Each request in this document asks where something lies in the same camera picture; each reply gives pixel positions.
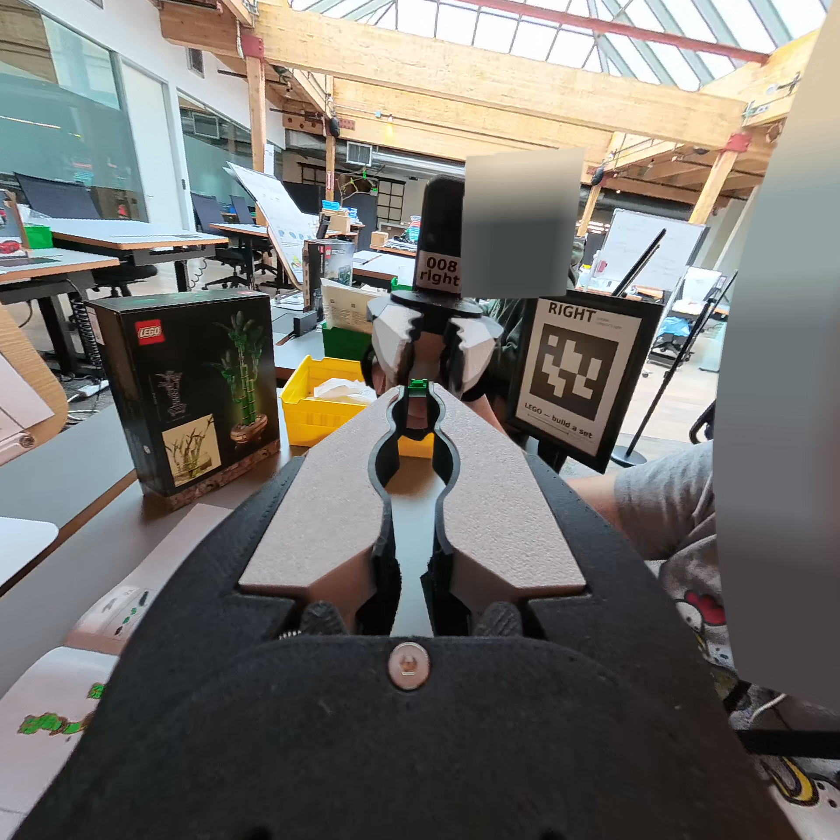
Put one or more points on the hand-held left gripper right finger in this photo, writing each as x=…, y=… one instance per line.
x=508, y=512

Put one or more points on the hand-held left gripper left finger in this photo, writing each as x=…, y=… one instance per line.
x=315, y=512

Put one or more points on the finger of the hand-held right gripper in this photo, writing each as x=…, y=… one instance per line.
x=478, y=348
x=392, y=341

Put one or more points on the green and tan lego sprout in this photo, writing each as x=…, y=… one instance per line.
x=417, y=387

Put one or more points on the person's right forearm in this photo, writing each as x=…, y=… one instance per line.
x=594, y=499

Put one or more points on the small black lego box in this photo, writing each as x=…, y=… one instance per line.
x=331, y=269

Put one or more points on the black bamboo lego set box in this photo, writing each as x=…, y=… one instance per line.
x=190, y=394

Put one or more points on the lego instruction booklet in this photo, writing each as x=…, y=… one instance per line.
x=39, y=722

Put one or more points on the green plastic bin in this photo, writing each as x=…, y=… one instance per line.
x=341, y=344

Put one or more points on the beige paper stack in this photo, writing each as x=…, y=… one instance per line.
x=348, y=305

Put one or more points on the clear plastic bags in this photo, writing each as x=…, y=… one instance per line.
x=341, y=392

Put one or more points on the yellow plastic bin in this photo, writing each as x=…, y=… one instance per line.
x=315, y=420

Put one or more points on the black framed marker sign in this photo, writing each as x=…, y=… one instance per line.
x=577, y=374

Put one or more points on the black floor stand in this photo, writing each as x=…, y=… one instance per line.
x=628, y=457

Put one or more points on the person's grey printed shirt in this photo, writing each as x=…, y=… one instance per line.
x=663, y=505

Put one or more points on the tilted white display board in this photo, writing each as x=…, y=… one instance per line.
x=275, y=210

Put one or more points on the white whiteboard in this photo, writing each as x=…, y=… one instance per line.
x=679, y=249

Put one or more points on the white top office desk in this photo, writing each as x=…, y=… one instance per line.
x=59, y=262
x=144, y=239

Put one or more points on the white rounded board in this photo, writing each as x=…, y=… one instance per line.
x=23, y=544

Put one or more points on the printed instruction sheet on board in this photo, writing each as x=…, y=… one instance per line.
x=46, y=374

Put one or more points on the small green storage box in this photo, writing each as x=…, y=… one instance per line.
x=37, y=237

